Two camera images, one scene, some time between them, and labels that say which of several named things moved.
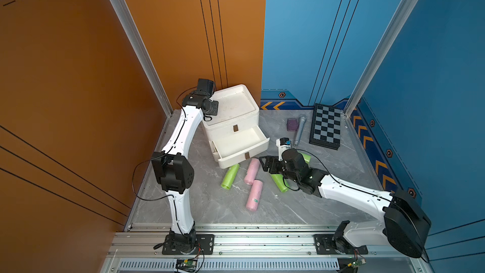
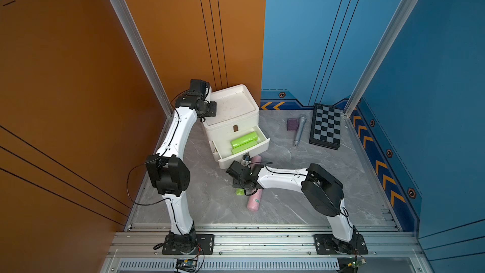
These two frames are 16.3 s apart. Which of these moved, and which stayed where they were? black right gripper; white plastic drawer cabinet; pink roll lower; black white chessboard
Moved: black right gripper
Stayed: white plastic drawer cabinet; pink roll lower; black white chessboard
